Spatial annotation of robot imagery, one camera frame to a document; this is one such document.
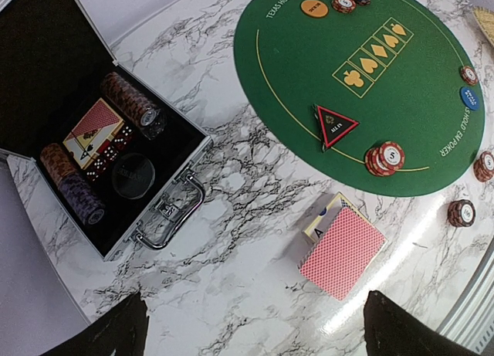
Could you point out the aluminium poker case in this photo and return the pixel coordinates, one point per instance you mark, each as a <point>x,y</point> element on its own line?
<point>53,60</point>

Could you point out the red playing card deck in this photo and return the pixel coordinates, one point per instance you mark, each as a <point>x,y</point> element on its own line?
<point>336,280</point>

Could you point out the red five chip stack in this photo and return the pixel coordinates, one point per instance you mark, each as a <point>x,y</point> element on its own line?
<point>484,166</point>

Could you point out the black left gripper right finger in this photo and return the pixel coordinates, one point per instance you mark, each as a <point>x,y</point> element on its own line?
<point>390,330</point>

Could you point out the orange big blind button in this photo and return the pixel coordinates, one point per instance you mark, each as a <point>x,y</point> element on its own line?
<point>314,8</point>

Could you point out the chip row in case left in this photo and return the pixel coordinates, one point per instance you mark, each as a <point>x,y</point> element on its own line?
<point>72,185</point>

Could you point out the black hundred chip stack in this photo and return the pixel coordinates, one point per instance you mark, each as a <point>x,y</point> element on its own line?
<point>461,213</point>

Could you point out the woven bamboo basket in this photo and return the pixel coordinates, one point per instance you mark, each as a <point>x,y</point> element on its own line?
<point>485,20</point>

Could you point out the chip row in case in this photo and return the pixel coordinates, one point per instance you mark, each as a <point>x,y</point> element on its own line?
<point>143,112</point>
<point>72,185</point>

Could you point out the aluminium front rail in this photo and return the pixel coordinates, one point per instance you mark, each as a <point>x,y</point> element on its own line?
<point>470,321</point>

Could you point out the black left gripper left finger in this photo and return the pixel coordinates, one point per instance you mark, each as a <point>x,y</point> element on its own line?
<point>121,331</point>

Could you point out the red dice in case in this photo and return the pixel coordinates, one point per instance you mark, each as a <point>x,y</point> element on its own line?
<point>109,151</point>

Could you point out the triangular all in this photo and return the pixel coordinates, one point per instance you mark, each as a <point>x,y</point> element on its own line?
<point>333,126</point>

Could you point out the red chips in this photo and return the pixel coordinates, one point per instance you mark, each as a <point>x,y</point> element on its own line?
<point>469,75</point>
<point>385,160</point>
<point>344,6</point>

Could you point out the blue small blind button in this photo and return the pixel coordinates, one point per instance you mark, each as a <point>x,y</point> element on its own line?
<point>469,98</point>

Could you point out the round green poker mat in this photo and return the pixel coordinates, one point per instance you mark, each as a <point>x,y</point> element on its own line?
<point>392,65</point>

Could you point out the chip row in case right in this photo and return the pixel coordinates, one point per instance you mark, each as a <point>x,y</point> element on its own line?
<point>143,112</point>

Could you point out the boxed card deck in case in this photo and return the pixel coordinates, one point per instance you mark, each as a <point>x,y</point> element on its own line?
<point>100,123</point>

